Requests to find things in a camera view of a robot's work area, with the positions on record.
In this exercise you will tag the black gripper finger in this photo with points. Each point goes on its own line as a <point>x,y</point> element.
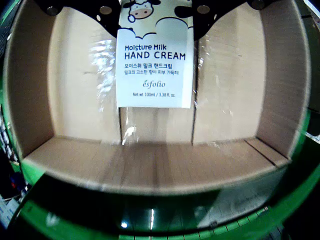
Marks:
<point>225,5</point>
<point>85,3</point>

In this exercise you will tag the cow print hand cream box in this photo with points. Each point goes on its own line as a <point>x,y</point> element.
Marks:
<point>155,75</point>

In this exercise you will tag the large open cardboard tray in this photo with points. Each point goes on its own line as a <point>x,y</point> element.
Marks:
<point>225,87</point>

